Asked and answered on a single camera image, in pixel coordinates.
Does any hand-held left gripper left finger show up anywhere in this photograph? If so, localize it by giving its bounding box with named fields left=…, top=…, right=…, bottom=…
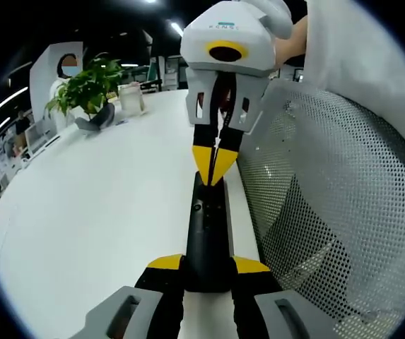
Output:
left=81, top=253, right=186, bottom=339

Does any green potted plant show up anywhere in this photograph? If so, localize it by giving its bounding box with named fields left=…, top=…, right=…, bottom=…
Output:
left=45, top=52, right=126, bottom=120

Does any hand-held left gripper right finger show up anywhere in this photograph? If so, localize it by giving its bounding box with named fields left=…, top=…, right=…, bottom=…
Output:
left=230, top=256, right=334, bottom=339

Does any white mesh chair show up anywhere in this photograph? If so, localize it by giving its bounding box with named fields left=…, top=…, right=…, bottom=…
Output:
left=238, top=80, right=405, bottom=339

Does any person in white shirt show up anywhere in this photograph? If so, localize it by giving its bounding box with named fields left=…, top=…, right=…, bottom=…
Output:
left=303, top=0, right=405, bottom=125

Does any clear plastic jar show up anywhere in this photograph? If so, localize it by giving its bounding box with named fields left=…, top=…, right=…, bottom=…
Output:
left=118, top=82, right=147, bottom=114

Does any black remote control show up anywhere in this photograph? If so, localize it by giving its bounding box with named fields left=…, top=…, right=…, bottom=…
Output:
left=184, top=171, right=235, bottom=294

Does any person's right hand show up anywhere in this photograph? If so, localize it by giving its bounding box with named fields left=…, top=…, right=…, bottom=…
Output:
left=274, top=16, right=309, bottom=71

